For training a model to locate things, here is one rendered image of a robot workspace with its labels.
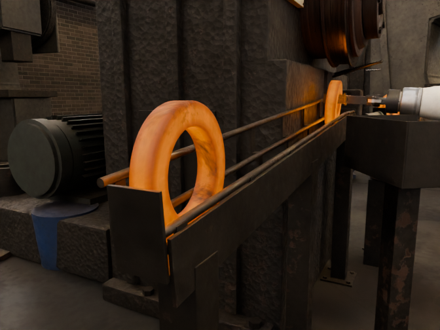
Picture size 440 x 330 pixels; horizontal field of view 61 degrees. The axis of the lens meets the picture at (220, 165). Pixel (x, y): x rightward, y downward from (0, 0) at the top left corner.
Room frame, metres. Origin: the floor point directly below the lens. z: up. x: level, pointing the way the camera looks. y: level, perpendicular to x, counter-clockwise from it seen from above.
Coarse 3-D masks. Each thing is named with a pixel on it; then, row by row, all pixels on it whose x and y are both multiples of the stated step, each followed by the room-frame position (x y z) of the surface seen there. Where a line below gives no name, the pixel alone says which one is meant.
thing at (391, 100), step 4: (388, 92) 1.18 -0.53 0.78; (392, 92) 1.17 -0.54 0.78; (396, 92) 1.17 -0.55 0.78; (388, 96) 1.17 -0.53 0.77; (392, 96) 1.16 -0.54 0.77; (396, 96) 1.16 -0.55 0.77; (384, 100) 1.17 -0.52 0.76; (388, 100) 1.17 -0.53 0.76; (392, 100) 1.16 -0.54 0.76; (396, 100) 1.16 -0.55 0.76; (376, 104) 1.20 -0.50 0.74; (380, 104) 1.18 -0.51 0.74; (384, 104) 1.17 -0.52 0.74; (388, 104) 1.17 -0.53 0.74; (392, 104) 1.16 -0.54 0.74; (396, 104) 1.16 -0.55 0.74; (388, 108) 1.17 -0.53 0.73; (392, 108) 1.17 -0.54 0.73; (396, 108) 1.16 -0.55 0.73; (388, 112) 1.19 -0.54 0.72; (392, 112) 1.18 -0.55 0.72; (396, 112) 1.17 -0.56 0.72
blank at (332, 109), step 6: (330, 84) 1.24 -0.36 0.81; (336, 84) 1.23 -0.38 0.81; (330, 90) 1.22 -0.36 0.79; (336, 90) 1.21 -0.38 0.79; (330, 96) 1.21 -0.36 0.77; (336, 96) 1.21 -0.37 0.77; (330, 102) 1.21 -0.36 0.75; (336, 102) 1.21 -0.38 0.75; (330, 108) 1.21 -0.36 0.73; (336, 108) 1.23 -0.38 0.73; (330, 114) 1.21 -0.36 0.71; (336, 114) 1.24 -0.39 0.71; (330, 120) 1.23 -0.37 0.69
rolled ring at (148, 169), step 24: (168, 120) 0.42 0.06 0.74; (192, 120) 0.46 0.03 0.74; (216, 120) 0.52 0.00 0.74; (144, 144) 0.40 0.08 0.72; (168, 144) 0.42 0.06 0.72; (216, 144) 0.52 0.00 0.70; (144, 168) 0.39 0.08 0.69; (216, 168) 0.52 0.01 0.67; (168, 192) 0.41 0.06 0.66; (192, 192) 0.52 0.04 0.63; (216, 192) 0.52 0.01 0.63; (168, 216) 0.41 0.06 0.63
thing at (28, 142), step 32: (32, 128) 1.68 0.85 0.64; (64, 128) 1.75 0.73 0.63; (96, 128) 1.90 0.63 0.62; (32, 160) 1.69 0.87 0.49; (64, 160) 1.64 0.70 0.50; (96, 160) 1.79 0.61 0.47; (32, 192) 1.70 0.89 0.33; (64, 192) 1.87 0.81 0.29; (96, 192) 1.86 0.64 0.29; (0, 224) 1.76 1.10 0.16; (32, 224) 1.64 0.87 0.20; (64, 224) 1.54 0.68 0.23; (96, 224) 1.49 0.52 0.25; (32, 256) 1.65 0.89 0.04; (64, 256) 1.54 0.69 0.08; (96, 256) 1.45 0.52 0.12
